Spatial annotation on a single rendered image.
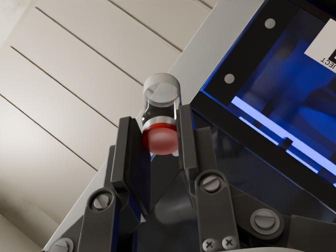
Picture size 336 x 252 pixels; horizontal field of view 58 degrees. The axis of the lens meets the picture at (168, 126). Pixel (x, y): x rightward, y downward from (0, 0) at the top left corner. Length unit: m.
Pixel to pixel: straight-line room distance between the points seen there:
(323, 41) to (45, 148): 2.90
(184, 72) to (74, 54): 2.63
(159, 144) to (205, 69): 0.34
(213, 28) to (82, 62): 2.59
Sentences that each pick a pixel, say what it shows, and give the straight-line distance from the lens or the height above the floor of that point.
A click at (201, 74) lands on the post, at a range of 0.48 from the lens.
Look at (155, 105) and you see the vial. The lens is 0.15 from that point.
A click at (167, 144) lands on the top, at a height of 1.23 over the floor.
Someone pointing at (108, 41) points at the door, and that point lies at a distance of 2.98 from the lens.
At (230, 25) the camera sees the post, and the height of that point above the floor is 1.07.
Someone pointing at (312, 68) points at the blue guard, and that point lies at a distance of 0.49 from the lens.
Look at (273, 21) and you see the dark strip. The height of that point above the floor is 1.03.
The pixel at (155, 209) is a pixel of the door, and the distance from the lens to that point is 0.51.
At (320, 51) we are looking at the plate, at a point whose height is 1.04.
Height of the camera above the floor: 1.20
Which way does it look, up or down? 6 degrees up
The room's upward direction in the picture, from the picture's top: 144 degrees counter-clockwise
